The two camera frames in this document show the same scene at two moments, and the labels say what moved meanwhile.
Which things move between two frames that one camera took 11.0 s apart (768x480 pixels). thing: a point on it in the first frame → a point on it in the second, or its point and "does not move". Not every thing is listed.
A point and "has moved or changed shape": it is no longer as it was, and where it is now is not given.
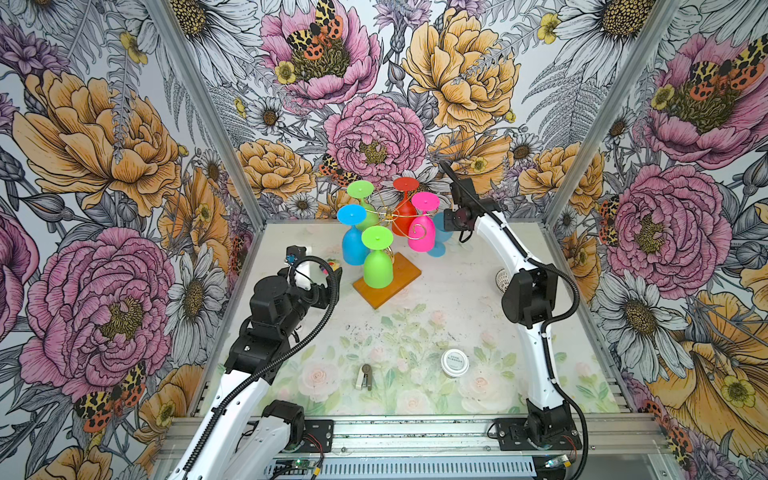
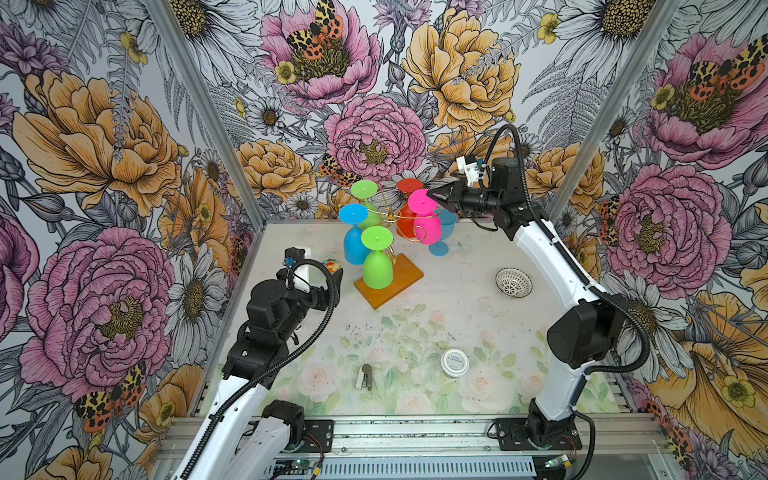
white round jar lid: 454,362 does not move
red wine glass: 405,213 does not move
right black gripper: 449,224 → 455,200
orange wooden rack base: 405,272 does not move
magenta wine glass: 421,235 has moved or changed shape
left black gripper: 321,299 does not move
